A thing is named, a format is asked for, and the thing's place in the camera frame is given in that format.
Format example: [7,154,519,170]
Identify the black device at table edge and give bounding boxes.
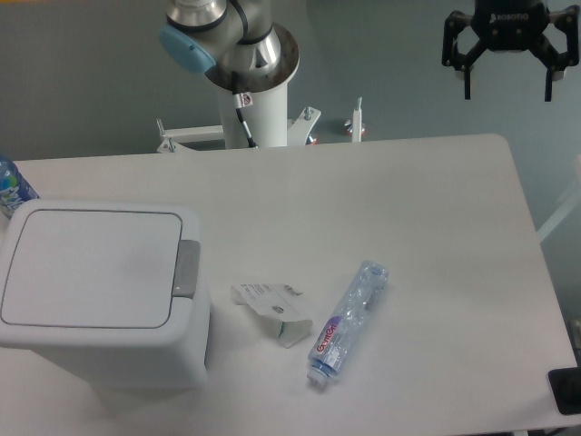
[547,367,580,415]

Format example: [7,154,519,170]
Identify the white frame at right edge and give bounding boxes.
[537,154,580,243]

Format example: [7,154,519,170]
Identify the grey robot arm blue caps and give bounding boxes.
[160,1,580,101]

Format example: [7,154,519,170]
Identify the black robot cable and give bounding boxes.
[230,70,260,150]

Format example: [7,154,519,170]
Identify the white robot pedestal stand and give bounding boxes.
[155,26,368,154]

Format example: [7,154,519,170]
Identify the blue labelled drink bottle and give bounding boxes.
[1,155,40,219]

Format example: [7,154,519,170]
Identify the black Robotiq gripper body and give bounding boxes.
[470,1,552,53]

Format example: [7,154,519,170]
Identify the crumpled white paper carton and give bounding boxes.
[231,283,313,349]

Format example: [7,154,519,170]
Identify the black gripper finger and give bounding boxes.
[530,9,579,104]
[441,9,491,100]

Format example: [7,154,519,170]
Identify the crushed clear plastic bottle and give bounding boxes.
[307,261,389,389]

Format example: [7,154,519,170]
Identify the white push-button trash can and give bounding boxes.
[1,200,212,390]

